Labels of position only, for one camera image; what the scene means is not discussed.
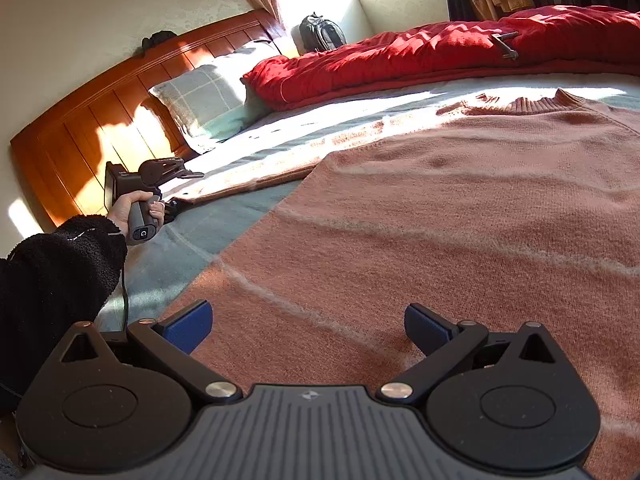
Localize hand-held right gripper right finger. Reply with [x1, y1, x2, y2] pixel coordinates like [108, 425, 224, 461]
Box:
[377, 303, 571, 405]

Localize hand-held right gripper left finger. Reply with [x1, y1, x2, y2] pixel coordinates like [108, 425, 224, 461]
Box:
[60, 300, 243, 405]

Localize grey backpack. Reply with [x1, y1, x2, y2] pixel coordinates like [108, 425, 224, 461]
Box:
[298, 12, 347, 53]

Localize plaid pillow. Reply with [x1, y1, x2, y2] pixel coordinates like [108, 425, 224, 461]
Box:
[148, 40, 281, 155]

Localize black cloth item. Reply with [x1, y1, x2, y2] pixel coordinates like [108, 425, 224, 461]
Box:
[141, 31, 178, 56]

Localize metal clamp on duvet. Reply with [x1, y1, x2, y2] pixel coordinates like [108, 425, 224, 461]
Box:
[492, 31, 521, 61]

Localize red quilt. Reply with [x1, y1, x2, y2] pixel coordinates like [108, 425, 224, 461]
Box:
[242, 4, 640, 112]

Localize orange knitted sweater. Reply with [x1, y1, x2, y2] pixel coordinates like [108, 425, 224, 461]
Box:
[159, 89, 640, 480]

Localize person's left forearm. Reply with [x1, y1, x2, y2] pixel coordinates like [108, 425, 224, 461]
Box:
[0, 215, 128, 401]

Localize person's left hand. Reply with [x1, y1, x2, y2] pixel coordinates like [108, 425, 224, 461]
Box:
[107, 195, 165, 243]

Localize wooden headboard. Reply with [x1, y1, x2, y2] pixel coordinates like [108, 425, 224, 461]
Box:
[10, 9, 288, 233]

